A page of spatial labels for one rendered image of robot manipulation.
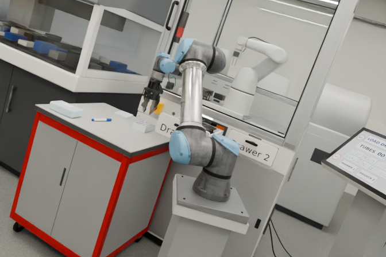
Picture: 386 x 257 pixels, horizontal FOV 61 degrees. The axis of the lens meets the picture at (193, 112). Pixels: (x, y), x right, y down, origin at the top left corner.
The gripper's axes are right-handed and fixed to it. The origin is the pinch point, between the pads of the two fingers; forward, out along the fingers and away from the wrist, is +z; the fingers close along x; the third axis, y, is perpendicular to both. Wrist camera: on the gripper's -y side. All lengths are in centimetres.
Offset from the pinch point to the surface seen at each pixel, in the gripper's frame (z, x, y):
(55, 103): 7, -36, 35
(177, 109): -4.4, 11.5, -18.2
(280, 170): 5, 82, -11
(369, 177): -14, 118, 13
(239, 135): -4, 54, -12
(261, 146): -3, 68, -11
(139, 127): 8.6, 1.1, 7.8
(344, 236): 20, 121, 5
